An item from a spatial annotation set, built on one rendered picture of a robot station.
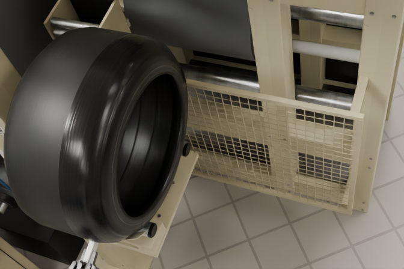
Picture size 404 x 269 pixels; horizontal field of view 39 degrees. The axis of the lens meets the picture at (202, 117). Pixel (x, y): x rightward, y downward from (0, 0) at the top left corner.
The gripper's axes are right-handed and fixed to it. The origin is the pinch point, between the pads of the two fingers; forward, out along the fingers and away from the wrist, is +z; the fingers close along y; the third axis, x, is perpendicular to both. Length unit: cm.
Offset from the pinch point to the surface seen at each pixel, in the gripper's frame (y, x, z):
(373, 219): -69, 116, 44
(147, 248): -9.4, 16.3, 4.6
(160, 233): -10.8, 19.3, 10.1
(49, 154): 1.0, -34.2, 18.2
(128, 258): 26, 92, -2
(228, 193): -3, 114, 39
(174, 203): -10.0, 25.9, 20.2
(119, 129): -11.7, -30.4, 28.4
